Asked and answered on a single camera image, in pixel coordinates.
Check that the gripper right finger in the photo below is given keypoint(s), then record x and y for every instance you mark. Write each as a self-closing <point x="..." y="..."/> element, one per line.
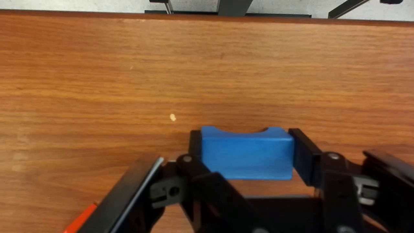
<point x="339" y="194"/>

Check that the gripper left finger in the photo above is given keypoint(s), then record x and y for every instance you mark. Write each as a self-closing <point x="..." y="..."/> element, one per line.
<point x="207" y="191"/>

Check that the blue block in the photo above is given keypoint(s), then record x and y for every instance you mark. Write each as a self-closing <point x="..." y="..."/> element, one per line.
<point x="247" y="155"/>

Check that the orange block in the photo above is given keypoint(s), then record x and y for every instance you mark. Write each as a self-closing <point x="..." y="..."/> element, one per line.
<point x="81" y="220"/>

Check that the small beige crumb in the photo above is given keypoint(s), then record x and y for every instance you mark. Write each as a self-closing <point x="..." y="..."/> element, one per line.
<point x="172" y="117"/>

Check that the stand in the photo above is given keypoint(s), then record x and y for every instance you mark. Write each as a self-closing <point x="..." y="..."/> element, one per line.
<point x="351" y="7"/>
<point x="167" y="5"/>

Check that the dark grey table frame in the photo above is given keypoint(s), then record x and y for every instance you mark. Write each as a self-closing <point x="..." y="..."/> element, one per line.
<point x="233" y="8"/>

